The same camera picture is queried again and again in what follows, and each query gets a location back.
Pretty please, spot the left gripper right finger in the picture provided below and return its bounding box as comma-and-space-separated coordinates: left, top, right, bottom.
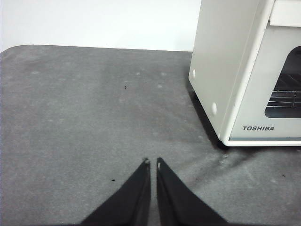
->
156, 157, 228, 226

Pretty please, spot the wire oven rack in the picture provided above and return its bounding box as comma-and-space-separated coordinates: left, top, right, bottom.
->
265, 75, 301, 109

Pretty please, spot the glass oven door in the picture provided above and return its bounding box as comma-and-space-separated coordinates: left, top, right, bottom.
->
228, 0, 301, 142

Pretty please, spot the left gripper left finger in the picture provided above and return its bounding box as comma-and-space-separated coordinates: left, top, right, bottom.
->
79, 158, 151, 226

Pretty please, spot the white Toshiba toaster oven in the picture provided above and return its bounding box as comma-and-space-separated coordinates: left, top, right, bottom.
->
188, 0, 301, 147

